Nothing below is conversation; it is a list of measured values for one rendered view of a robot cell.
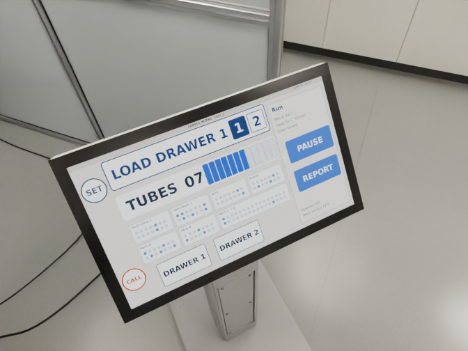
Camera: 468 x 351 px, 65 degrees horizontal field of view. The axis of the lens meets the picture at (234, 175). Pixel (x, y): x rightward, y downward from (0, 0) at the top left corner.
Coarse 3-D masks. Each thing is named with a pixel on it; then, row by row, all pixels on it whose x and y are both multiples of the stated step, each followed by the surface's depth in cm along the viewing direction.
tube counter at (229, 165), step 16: (256, 144) 67; (272, 144) 68; (224, 160) 65; (240, 160) 66; (256, 160) 67; (272, 160) 68; (192, 176) 64; (208, 176) 65; (224, 176) 66; (192, 192) 64
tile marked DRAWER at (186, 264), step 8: (192, 248) 66; (200, 248) 66; (176, 256) 65; (184, 256) 66; (192, 256) 66; (200, 256) 66; (208, 256) 67; (160, 264) 64; (168, 264) 65; (176, 264) 65; (184, 264) 66; (192, 264) 66; (200, 264) 67; (208, 264) 67; (160, 272) 65; (168, 272) 65; (176, 272) 66; (184, 272) 66; (192, 272) 66; (168, 280) 65; (176, 280) 66
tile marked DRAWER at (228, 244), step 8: (248, 224) 68; (256, 224) 69; (232, 232) 68; (240, 232) 68; (248, 232) 69; (256, 232) 69; (216, 240) 67; (224, 240) 68; (232, 240) 68; (240, 240) 68; (248, 240) 69; (256, 240) 70; (264, 240) 70; (216, 248) 67; (224, 248) 68; (232, 248) 68; (240, 248) 69; (248, 248) 69; (224, 256) 68
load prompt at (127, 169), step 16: (240, 112) 65; (256, 112) 66; (208, 128) 63; (224, 128) 64; (240, 128) 65; (256, 128) 66; (160, 144) 61; (176, 144) 62; (192, 144) 63; (208, 144) 64; (224, 144) 65; (112, 160) 59; (128, 160) 60; (144, 160) 61; (160, 160) 62; (176, 160) 63; (192, 160) 63; (112, 176) 60; (128, 176) 60; (144, 176) 61
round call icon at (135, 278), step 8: (120, 272) 62; (128, 272) 63; (136, 272) 63; (144, 272) 64; (120, 280) 63; (128, 280) 63; (136, 280) 63; (144, 280) 64; (128, 288) 63; (136, 288) 64
